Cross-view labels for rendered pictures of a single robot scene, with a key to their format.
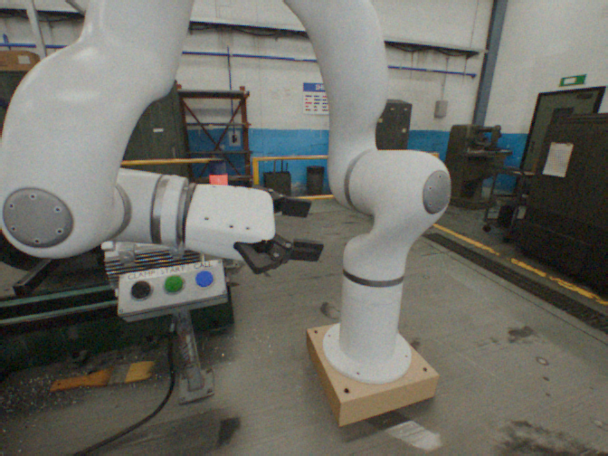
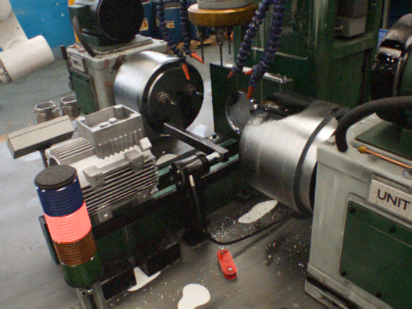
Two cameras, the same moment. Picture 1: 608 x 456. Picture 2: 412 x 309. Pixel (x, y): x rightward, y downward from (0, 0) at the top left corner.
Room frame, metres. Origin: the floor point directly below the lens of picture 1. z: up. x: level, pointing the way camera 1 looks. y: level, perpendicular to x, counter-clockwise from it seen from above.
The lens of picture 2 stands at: (1.49, 0.38, 1.49)
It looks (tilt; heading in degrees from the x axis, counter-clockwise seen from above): 28 degrees down; 164
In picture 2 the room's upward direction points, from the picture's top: 5 degrees counter-clockwise
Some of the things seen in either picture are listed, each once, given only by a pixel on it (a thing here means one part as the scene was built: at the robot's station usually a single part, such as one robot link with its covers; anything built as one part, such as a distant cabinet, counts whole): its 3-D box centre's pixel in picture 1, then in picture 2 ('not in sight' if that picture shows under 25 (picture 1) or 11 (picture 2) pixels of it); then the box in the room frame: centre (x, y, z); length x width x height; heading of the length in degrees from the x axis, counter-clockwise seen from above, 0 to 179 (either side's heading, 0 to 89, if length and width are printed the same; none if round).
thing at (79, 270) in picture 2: not in sight; (81, 263); (0.96, 0.31, 1.05); 0.06 x 0.06 x 0.04
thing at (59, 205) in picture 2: (217, 167); (60, 192); (0.96, 0.31, 1.19); 0.06 x 0.06 x 0.04
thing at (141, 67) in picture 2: not in sight; (150, 89); (0.16, 0.58, 1.04); 0.37 x 0.25 x 0.25; 21
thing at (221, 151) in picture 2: (51, 263); (193, 140); (0.56, 0.62, 1.01); 0.26 x 0.04 x 0.03; 21
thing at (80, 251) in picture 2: not in sight; (74, 241); (0.96, 0.31, 1.10); 0.06 x 0.06 x 0.04
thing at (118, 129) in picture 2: not in sight; (110, 130); (0.60, 0.41, 1.11); 0.12 x 0.11 x 0.07; 111
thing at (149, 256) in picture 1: (160, 252); (102, 172); (0.62, 0.37, 1.02); 0.20 x 0.19 x 0.19; 111
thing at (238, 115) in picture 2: not in sight; (242, 114); (0.46, 0.79, 1.02); 0.15 x 0.02 x 0.15; 21
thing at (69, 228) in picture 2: (219, 180); (67, 217); (0.96, 0.31, 1.14); 0.06 x 0.06 x 0.04
